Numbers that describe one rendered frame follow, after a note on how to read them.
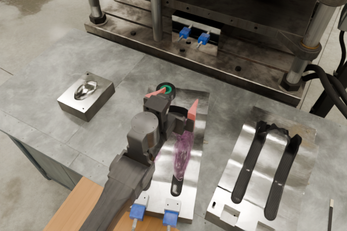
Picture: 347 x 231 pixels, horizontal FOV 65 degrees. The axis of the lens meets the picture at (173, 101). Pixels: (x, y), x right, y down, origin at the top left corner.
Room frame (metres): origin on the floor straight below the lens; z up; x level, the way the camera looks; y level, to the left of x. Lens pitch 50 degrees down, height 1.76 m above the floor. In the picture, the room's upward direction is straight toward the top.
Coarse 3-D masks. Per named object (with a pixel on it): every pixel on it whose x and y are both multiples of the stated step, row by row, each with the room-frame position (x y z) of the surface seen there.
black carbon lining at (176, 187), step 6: (174, 108) 0.68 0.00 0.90; (180, 108) 0.67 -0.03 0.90; (180, 114) 0.66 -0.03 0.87; (186, 114) 0.65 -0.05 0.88; (150, 180) 0.39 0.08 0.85; (174, 180) 0.39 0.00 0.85; (174, 186) 0.37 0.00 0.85; (180, 186) 0.37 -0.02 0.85; (174, 192) 0.35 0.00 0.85; (180, 192) 0.35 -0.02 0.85
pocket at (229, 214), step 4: (224, 208) 0.29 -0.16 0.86; (228, 208) 0.29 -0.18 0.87; (232, 208) 0.28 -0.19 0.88; (224, 212) 0.28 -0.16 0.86; (228, 212) 0.28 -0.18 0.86; (232, 212) 0.28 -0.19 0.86; (236, 212) 0.28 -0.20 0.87; (240, 212) 0.27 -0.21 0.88; (224, 216) 0.27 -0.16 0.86; (228, 216) 0.27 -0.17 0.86; (232, 216) 0.27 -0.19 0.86; (236, 216) 0.27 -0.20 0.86; (224, 220) 0.25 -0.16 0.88; (228, 220) 0.25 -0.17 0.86; (232, 220) 0.25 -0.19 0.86; (236, 220) 0.25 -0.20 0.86; (232, 224) 0.24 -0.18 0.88
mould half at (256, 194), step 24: (264, 120) 0.64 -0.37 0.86; (288, 120) 0.64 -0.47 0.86; (240, 144) 0.50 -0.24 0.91; (264, 144) 0.49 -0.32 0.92; (312, 144) 0.49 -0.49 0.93; (240, 168) 0.42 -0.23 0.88; (264, 168) 0.42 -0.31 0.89; (312, 168) 0.40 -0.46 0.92; (216, 192) 0.33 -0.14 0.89; (264, 192) 0.33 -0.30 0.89; (288, 192) 0.34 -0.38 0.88; (216, 216) 0.26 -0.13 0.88; (240, 216) 0.26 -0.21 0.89; (288, 216) 0.26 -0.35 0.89
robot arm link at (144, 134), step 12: (132, 120) 0.33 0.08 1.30; (144, 120) 0.33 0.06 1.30; (156, 120) 0.33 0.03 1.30; (132, 132) 0.30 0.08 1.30; (144, 132) 0.30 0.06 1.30; (156, 132) 0.31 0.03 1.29; (132, 144) 0.29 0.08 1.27; (144, 144) 0.28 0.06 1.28; (120, 156) 0.29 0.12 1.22; (132, 156) 0.29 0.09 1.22; (144, 156) 0.27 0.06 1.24; (144, 180) 0.23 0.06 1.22
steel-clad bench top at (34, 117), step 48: (48, 48) 1.16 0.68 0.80; (96, 48) 1.16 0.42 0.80; (0, 96) 0.82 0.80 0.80; (48, 96) 0.82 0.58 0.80; (144, 96) 0.82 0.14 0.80; (240, 96) 0.82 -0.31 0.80; (48, 144) 0.56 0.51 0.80; (96, 144) 0.56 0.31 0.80; (336, 144) 0.56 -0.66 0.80; (336, 192) 0.37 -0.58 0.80
